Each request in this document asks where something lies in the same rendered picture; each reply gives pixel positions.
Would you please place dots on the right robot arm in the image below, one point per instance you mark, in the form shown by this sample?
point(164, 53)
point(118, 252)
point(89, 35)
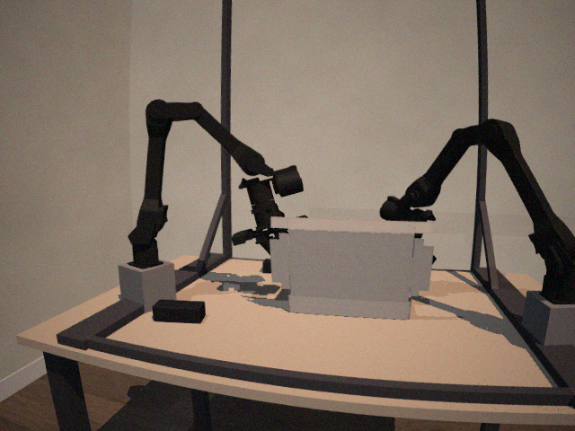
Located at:
point(152, 214)

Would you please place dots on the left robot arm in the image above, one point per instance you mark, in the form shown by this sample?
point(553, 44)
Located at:
point(552, 239)

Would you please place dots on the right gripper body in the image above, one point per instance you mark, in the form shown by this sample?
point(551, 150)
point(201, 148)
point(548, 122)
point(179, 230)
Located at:
point(262, 213)

